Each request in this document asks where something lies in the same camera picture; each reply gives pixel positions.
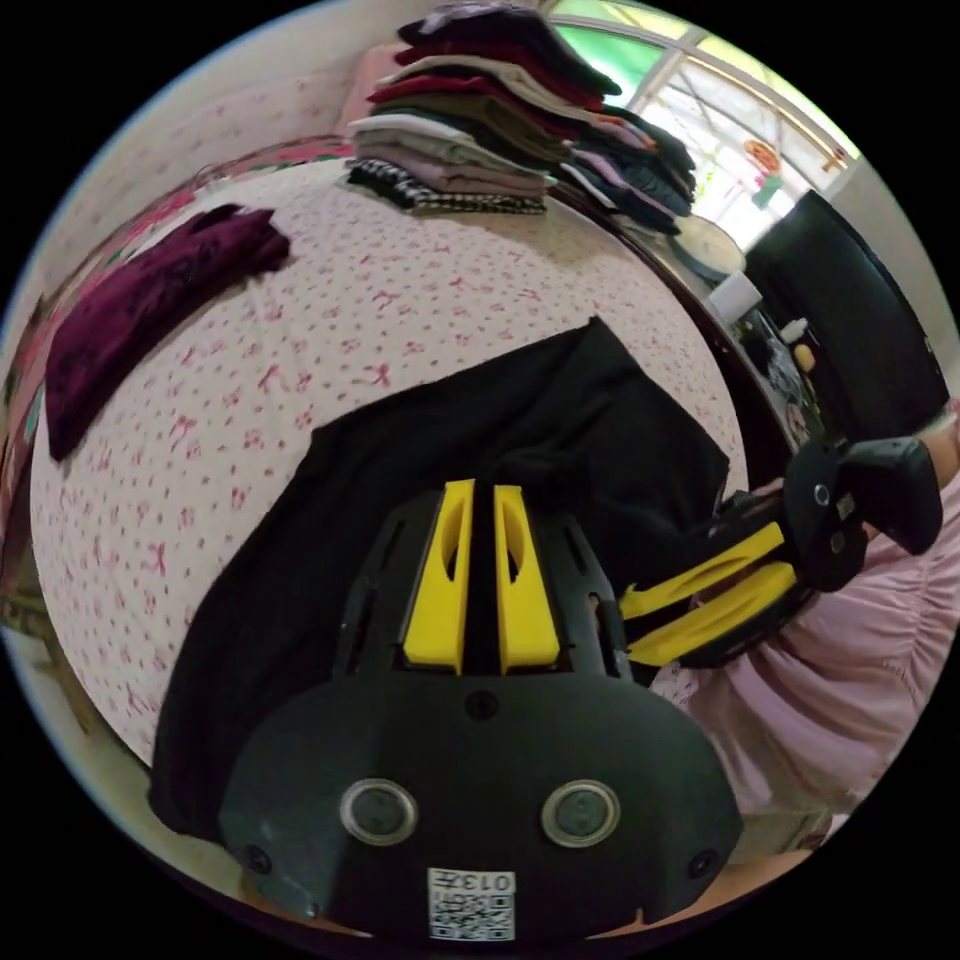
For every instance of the window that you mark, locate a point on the window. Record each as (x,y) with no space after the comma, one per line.
(712,97)

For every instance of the person's right hand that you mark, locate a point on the person's right hand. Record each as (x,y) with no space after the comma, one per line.
(943,431)

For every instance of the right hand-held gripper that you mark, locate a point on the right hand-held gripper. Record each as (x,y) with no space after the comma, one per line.
(825,517)

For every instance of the black cupboard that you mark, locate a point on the black cupboard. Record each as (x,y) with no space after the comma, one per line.
(847,322)

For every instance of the pile of clothes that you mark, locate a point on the pile of clothes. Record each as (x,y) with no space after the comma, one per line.
(465,127)
(645,172)

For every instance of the bed with pink printed sheet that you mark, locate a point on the bed with pink printed sheet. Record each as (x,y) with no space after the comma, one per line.
(375,330)

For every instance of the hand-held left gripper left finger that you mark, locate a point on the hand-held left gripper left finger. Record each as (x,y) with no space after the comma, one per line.
(439,592)

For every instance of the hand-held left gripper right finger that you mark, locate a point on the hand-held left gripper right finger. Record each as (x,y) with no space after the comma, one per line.
(529,600)

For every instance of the dark purple velvet garment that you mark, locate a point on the dark purple velvet garment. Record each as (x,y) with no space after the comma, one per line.
(150,307)

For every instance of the black pants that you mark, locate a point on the black pants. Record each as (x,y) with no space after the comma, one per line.
(390,480)

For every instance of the person's body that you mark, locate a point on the person's body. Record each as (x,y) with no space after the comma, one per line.
(825,697)

